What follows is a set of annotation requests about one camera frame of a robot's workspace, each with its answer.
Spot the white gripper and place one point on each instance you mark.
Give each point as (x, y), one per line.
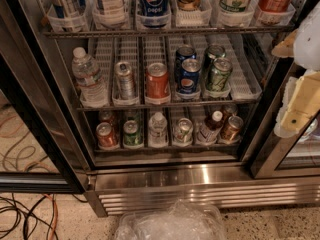
(309, 39)

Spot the bronze can rear bottom shelf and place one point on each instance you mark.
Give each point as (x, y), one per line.
(229, 110)

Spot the bronze can shelf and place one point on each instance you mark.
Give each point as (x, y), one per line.
(231, 129)
(229, 110)

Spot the green can middle front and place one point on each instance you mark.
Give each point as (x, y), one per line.
(218, 74)

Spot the green can middle rear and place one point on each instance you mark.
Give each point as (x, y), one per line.
(212, 52)

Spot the glass fridge door right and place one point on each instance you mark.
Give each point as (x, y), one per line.
(273, 156)

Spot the glass fridge door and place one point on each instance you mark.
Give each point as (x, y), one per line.
(273, 156)
(35, 78)

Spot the blue pepsi can front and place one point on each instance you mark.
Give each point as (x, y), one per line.
(189, 76)

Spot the blue pepsi can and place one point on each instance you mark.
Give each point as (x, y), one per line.
(182, 53)
(189, 76)

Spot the blue pepsi can rear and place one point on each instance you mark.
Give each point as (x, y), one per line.
(182, 53)

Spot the orange can middle shelf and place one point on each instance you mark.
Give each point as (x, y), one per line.
(157, 81)

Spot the small water bottle bottom shelf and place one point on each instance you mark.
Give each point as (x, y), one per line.
(157, 130)

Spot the pepsi bottle top shelf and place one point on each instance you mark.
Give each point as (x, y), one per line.
(153, 0)

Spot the silver can middle shelf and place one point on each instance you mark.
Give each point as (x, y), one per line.
(125, 80)

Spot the red can rear bottom shelf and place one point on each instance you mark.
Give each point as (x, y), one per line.
(107, 116)

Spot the red can shelf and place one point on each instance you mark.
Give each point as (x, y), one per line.
(107, 116)
(106, 135)

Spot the water bottle middle shelf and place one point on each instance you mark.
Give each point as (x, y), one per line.
(89, 78)

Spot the steel fridge bottom grille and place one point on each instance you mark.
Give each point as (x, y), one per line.
(118, 191)

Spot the glass fridge door left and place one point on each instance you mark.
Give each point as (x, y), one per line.
(35, 78)

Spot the brown bottle white cap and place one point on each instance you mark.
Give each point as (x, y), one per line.
(210, 127)

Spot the clear plastic bag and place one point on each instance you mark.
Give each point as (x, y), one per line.
(181, 221)

